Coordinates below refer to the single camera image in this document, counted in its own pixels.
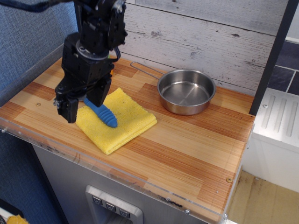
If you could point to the white radiator cover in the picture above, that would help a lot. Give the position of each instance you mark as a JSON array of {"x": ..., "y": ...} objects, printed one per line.
[{"x": 273, "y": 149}]

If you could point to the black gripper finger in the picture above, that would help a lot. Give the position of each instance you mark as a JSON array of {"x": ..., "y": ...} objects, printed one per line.
[
  {"x": 67, "y": 108},
  {"x": 98, "y": 92}
]

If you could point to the stainless steel pan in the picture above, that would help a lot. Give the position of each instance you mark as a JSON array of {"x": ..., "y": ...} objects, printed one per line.
[{"x": 183, "y": 91}]

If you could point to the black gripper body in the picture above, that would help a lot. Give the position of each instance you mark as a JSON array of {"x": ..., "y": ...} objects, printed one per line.
[{"x": 80, "y": 72}]

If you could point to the blue handled metal spork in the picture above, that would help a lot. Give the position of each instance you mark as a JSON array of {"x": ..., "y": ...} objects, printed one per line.
[{"x": 103, "y": 113}]

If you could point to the yellow folded cloth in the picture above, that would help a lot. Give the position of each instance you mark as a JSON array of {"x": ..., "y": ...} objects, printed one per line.
[{"x": 131, "y": 119}]

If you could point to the clear acrylic table edge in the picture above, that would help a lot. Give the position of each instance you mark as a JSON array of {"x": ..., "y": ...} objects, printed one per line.
[{"x": 188, "y": 163}]

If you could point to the silver toy cabinet front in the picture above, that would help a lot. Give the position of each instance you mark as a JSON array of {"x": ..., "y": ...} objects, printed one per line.
[{"x": 94, "y": 192}]

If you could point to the yellow black object on floor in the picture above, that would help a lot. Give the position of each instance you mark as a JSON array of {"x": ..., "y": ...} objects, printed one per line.
[{"x": 8, "y": 218}]

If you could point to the black right frame post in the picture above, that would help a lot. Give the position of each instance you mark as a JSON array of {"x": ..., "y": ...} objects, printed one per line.
[{"x": 274, "y": 54}]

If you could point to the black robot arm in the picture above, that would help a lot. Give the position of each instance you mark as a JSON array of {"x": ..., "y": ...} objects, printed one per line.
[{"x": 34, "y": 34}]

